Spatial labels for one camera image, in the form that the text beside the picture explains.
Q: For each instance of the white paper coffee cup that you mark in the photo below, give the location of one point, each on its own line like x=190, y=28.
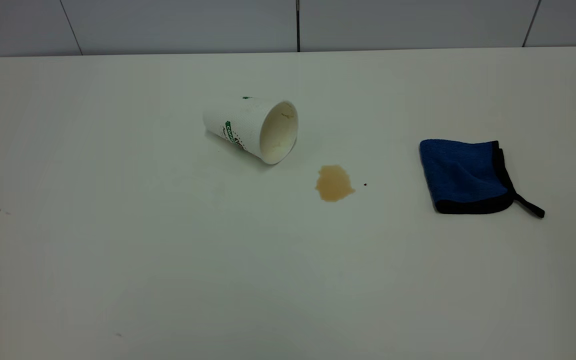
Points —
x=243, y=125

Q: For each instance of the blue cloth with black trim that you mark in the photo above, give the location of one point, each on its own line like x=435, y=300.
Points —
x=460, y=172

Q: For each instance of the brown coffee spill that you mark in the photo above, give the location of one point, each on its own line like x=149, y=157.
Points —
x=334, y=183

